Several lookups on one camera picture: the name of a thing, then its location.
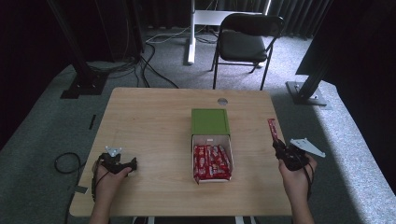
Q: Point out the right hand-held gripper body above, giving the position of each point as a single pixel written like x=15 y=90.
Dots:
x=294 y=158

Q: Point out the red snack bar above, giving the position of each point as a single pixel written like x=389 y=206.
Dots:
x=273 y=130

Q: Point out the person's left hand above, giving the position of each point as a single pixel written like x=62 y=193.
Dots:
x=106 y=186

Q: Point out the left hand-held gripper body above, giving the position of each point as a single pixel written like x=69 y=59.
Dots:
x=112 y=163

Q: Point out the black metal stand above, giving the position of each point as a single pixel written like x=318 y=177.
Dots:
x=84 y=81
x=306 y=93

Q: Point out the pile of red packets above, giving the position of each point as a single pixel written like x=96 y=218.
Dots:
x=211 y=163

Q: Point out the grey tape piece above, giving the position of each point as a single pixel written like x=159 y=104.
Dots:
x=81 y=189

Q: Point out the white drawer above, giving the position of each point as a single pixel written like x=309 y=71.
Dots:
x=214 y=140

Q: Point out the black folding chair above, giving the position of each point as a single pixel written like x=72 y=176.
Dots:
x=243 y=46

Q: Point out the small black strip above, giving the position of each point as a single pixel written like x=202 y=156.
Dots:
x=92 y=122

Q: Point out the white table leg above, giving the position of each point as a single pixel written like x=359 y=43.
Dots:
x=238 y=220
x=149 y=220

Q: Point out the white desk frame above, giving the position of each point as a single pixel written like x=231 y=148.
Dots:
x=191 y=46

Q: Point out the person's right hand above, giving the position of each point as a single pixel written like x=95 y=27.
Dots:
x=297 y=183

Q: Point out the grey round table grommet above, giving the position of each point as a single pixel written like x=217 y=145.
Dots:
x=222 y=101

